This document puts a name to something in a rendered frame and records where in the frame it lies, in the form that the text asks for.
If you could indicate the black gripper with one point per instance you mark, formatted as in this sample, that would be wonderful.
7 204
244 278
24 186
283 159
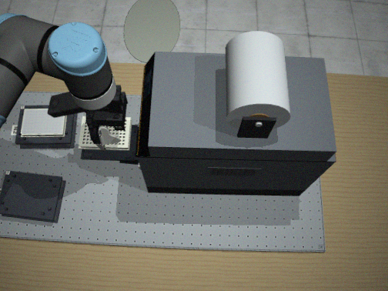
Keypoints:
112 113

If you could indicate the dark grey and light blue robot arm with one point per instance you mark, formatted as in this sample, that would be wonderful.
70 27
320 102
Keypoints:
28 45

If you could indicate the white roll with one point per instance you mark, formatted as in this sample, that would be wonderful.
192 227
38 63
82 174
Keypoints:
256 79

